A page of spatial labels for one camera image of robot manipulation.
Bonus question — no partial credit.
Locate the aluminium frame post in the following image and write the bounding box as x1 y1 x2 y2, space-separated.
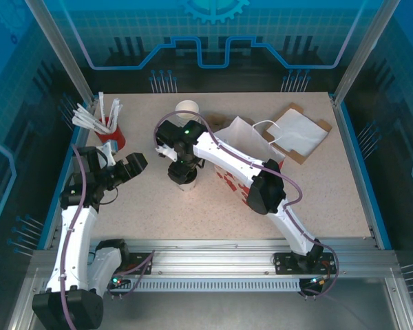
332 0 402 104
23 0 98 104

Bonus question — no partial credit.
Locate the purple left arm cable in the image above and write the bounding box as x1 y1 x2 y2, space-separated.
56 144 156 330

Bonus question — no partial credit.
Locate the aluminium frame rail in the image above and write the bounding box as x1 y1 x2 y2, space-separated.
30 239 402 280

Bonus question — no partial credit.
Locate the slotted grey cable duct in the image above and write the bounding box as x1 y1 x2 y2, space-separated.
103 278 302 293

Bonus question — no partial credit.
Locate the white paper coffee cup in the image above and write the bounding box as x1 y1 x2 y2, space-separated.
177 170 198 193

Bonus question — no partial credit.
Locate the grey metal base panel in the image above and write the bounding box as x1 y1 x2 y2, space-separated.
6 278 413 330

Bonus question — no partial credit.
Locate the red straw holder cup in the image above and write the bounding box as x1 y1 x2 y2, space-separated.
95 116 127 152

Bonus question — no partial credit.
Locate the aluminium side rail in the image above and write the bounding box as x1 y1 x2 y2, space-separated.
43 98 100 250
330 94 386 248

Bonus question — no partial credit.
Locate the white napkin on cardboard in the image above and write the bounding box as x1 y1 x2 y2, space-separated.
264 102 333 165

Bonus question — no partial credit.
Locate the red white paper bag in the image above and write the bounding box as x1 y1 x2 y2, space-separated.
211 115 286 207

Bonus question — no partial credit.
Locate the white paper napkin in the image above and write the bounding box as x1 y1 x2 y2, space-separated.
271 109 326 156

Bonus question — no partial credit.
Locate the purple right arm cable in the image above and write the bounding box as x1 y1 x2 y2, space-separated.
153 110 339 299

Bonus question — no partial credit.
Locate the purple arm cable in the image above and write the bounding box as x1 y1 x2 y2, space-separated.
56 144 156 330
153 110 339 299

